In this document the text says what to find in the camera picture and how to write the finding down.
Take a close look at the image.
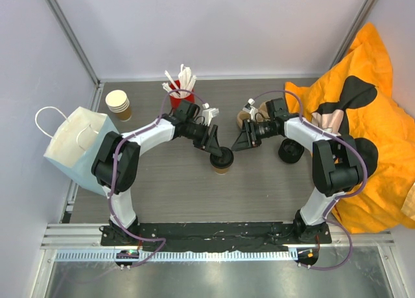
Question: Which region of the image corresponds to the white slotted cable duct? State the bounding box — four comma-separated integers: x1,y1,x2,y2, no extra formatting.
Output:
55,248,298,262

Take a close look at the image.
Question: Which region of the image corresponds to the brown pulp cup carrier stack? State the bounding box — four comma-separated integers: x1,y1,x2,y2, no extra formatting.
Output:
237,102,269,129

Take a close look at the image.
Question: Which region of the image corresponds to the left aluminium frame post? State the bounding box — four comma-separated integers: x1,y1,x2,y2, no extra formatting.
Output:
45,0,100,86

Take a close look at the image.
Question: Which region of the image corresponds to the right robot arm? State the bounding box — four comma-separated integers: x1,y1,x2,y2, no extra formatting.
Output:
231,98,367,243

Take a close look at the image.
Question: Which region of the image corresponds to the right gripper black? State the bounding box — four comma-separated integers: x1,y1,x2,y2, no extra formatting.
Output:
231,119,278,152

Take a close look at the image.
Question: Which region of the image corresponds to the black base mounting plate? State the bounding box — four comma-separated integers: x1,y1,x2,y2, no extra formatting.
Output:
99,222,332,253

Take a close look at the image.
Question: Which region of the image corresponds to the aluminium frame post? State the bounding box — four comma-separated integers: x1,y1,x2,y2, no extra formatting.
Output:
45,0,100,86
329,0,378,68

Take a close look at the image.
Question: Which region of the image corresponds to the orange cartoon pillow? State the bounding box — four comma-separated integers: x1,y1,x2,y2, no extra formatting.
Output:
285,23,414,234

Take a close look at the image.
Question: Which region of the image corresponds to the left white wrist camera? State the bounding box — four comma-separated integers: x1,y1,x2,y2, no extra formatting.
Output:
202,103,219,126

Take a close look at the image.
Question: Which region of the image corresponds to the light blue paper bag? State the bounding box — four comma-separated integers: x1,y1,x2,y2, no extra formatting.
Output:
34,106,119,196

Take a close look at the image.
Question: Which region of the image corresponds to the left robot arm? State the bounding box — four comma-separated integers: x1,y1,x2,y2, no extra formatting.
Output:
91,100,234,246

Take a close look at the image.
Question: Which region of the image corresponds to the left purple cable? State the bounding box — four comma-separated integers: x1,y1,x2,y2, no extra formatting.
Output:
106,88,211,268

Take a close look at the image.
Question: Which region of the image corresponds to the right aluminium frame post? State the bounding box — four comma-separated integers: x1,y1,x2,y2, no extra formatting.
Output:
329,0,378,68

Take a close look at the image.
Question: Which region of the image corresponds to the red plastic cup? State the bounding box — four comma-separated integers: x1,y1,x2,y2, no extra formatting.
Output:
169,82,195,109

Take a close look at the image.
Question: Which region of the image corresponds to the brown paper coffee cup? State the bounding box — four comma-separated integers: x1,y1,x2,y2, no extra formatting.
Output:
105,89,132,122
212,164,231,175

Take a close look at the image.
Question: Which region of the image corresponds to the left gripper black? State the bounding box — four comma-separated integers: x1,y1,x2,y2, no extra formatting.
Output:
185,122,222,157

